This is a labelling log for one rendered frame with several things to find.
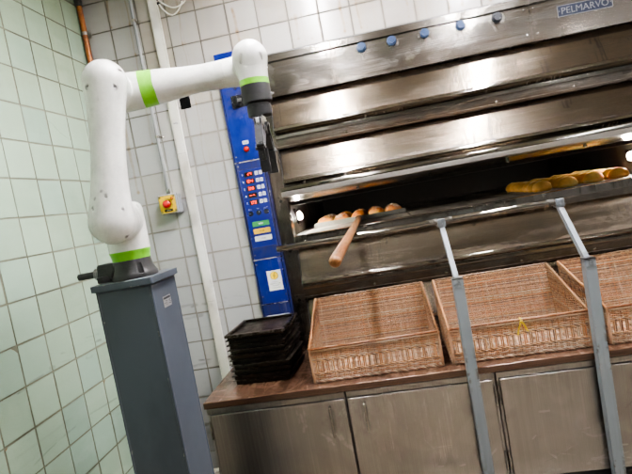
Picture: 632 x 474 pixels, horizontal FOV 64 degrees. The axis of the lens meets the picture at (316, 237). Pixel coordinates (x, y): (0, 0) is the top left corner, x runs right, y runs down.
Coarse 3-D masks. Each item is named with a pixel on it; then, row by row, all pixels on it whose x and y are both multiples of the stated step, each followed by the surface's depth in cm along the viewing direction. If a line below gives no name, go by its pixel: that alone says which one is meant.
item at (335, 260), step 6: (360, 216) 288; (354, 222) 236; (354, 228) 206; (348, 234) 174; (354, 234) 193; (342, 240) 156; (348, 240) 160; (342, 246) 140; (348, 246) 154; (336, 252) 126; (342, 252) 131; (330, 258) 121; (336, 258) 120; (342, 258) 127; (330, 264) 121; (336, 264) 120
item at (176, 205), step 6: (162, 198) 257; (168, 198) 257; (174, 198) 256; (180, 198) 261; (162, 204) 257; (174, 204) 256; (180, 204) 260; (162, 210) 258; (168, 210) 257; (174, 210) 257; (180, 210) 259
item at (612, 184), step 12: (624, 180) 237; (552, 192) 241; (564, 192) 240; (576, 192) 240; (588, 192) 239; (480, 204) 246; (492, 204) 245; (504, 204) 244; (516, 204) 244; (408, 216) 250; (420, 216) 249; (432, 216) 249; (444, 216) 248; (348, 228) 254; (360, 228) 254; (372, 228) 253; (300, 240) 258
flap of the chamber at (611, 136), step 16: (624, 128) 221; (544, 144) 226; (560, 144) 225; (576, 144) 227; (592, 144) 235; (464, 160) 230; (480, 160) 229; (496, 160) 235; (512, 160) 243; (368, 176) 236; (384, 176) 235; (400, 176) 236; (416, 176) 244; (288, 192) 241; (304, 192) 240; (320, 192) 245; (336, 192) 253
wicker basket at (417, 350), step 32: (384, 288) 252; (416, 288) 249; (320, 320) 254; (352, 320) 251; (384, 320) 249; (416, 320) 247; (320, 352) 211; (352, 352) 209; (384, 352) 208; (416, 352) 227
